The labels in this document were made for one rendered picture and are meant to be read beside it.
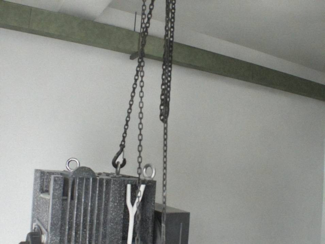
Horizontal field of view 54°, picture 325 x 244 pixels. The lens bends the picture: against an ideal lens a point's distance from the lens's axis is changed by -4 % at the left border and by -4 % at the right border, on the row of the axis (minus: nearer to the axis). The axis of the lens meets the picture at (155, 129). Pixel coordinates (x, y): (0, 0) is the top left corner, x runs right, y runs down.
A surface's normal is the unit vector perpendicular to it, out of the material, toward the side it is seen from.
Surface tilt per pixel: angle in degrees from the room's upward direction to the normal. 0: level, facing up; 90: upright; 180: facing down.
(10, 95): 90
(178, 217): 90
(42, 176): 90
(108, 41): 90
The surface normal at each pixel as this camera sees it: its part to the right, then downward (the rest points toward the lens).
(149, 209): -0.88, -0.11
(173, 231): 0.47, -0.06
